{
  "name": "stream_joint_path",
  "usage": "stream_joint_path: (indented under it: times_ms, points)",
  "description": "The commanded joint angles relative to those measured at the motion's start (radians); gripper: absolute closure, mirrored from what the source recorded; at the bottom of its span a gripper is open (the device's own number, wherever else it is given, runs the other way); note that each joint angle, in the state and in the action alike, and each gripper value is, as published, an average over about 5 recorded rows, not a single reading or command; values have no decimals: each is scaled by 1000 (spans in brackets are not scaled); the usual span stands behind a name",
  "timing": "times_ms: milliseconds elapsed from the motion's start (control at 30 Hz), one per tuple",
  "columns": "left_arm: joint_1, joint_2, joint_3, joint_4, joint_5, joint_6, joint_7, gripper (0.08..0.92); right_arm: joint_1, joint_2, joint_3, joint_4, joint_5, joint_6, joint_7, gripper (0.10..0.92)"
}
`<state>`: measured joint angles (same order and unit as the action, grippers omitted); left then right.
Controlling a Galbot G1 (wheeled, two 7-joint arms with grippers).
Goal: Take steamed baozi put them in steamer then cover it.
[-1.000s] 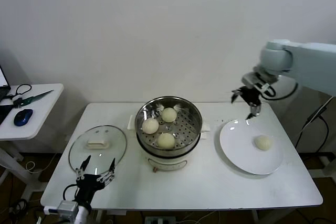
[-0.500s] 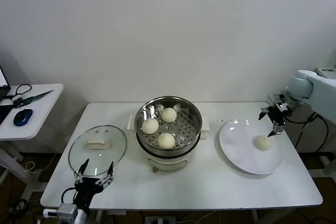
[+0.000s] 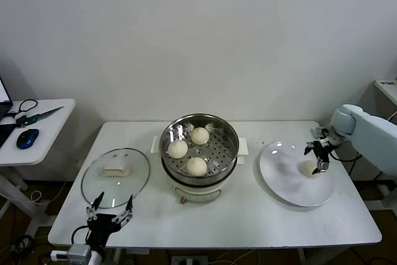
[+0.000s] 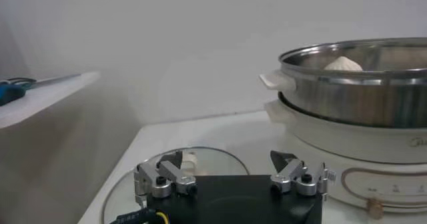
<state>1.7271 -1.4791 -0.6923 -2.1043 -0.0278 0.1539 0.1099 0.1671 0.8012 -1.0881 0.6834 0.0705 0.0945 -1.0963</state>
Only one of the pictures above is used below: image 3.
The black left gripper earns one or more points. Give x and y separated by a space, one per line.
100 226

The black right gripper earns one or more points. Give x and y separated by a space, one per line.
322 150

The white steamed baozi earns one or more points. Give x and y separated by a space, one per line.
196 166
177 148
200 135
308 168

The round glass pot lid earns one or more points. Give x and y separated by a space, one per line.
136 165

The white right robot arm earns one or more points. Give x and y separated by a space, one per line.
372 134

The perforated steel steamer basket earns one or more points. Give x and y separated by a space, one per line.
176 127

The white round plate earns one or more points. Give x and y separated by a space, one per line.
325 184

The cream electric cooker base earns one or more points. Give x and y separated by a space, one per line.
198 192

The white power strip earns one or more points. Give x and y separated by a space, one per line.
189 260

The small white side table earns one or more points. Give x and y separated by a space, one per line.
46 141

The white desk with label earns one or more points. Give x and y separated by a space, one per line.
387 89

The large white table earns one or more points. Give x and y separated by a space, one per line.
232 221

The blue computer mouse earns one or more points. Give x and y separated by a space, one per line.
28 138

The black laptop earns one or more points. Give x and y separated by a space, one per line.
4 131

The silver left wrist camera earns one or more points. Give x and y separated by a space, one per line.
80 252

